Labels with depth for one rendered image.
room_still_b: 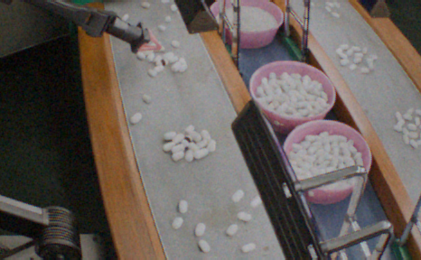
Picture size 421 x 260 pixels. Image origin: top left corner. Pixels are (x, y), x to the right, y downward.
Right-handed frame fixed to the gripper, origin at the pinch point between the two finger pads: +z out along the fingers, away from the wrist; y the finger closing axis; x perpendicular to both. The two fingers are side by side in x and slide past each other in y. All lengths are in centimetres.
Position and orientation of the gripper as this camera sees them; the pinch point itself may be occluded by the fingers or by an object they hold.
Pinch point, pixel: (158, 47)
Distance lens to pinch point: 185.3
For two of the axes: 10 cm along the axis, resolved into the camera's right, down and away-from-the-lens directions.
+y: -2.6, -6.6, 7.0
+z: 7.3, 3.4, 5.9
